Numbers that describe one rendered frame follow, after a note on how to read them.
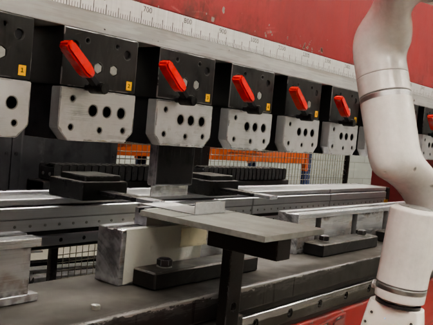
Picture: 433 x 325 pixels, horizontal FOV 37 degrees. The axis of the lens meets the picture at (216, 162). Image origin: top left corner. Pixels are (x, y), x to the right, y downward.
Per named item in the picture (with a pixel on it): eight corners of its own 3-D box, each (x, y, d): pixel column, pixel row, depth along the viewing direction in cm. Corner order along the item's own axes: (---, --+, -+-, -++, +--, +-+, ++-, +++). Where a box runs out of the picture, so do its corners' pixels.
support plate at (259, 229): (264, 242, 96) (265, 236, 96) (139, 215, 113) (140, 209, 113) (323, 234, 110) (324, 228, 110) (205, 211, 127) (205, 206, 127)
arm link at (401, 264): (397, 274, 115) (366, 276, 109) (412, 201, 114) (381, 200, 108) (440, 289, 109) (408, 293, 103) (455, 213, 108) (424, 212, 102)
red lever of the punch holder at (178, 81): (173, 57, 105) (198, 100, 111) (154, 57, 108) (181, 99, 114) (167, 65, 104) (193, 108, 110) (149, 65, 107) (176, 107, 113)
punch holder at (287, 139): (281, 151, 141) (289, 75, 140) (250, 148, 146) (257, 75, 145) (316, 153, 153) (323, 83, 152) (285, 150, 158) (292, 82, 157)
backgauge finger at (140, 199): (135, 213, 119) (138, 186, 119) (48, 193, 135) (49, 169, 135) (178, 209, 129) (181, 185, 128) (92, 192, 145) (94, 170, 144)
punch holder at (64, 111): (57, 139, 94) (66, 24, 93) (22, 135, 99) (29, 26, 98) (131, 144, 106) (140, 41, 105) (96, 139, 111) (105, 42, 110)
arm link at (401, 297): (366, 279, 108) (363, 296, 108) (419, 295, 103) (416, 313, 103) (382, 272, 115) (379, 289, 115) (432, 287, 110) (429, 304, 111)
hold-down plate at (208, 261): (153, 291, 107) (155, 273, 107) (131, 284, 111) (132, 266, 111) (257, 270, 131) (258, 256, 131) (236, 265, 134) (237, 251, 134)
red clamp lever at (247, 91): (245, 73, 121) (264, 109, 127) (227, 72, 123) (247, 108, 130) (240, 79, 120) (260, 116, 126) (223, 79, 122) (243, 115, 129)
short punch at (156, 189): (154, 197, 116) (158, 144, 116) (145, 195, 117) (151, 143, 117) (190, 195, 124) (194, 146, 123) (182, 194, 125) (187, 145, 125)
